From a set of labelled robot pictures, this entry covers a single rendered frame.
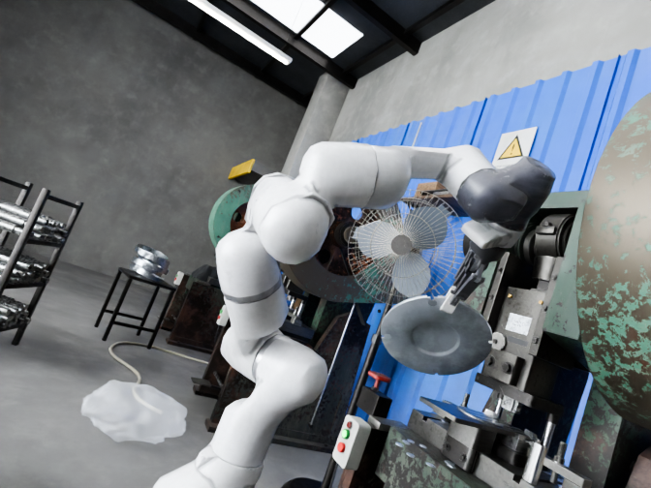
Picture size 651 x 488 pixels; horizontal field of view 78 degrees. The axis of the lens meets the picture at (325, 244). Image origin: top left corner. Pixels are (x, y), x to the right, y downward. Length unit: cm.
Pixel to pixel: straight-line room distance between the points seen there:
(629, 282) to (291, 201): 61
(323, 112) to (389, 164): 596
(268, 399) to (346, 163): 46
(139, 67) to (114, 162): 162
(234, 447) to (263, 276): 34
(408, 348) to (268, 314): 55
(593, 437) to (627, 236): 73
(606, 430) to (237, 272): 113
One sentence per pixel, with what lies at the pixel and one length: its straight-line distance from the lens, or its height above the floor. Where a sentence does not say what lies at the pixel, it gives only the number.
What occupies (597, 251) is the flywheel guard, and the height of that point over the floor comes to 120.
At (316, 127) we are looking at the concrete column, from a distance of 651.
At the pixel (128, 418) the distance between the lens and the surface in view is 212.
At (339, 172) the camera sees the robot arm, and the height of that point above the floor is 113.
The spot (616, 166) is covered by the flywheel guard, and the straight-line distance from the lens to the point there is 96.
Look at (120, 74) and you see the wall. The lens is 771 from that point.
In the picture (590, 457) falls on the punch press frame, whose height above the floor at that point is 78.
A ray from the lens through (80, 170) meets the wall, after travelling 741.
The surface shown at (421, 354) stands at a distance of 119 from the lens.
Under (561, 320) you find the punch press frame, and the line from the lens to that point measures 120.
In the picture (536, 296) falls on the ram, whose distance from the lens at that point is 131.
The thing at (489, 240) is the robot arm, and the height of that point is 116.
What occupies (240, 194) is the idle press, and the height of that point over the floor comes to 156.
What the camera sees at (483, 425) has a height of 78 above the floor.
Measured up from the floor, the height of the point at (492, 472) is 68.
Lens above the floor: 95
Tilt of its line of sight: 7 degrees up
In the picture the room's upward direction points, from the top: 21 degrees clockwise
